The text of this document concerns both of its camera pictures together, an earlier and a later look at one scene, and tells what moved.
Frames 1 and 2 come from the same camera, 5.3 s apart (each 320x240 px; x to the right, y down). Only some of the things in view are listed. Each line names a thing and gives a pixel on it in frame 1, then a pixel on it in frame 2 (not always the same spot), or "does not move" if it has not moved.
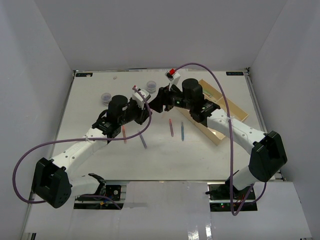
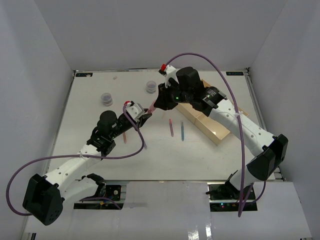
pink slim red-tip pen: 171,128 does not move
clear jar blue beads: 105,98 does not move
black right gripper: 163,98 -> 163,101
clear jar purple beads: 151,86 does not move
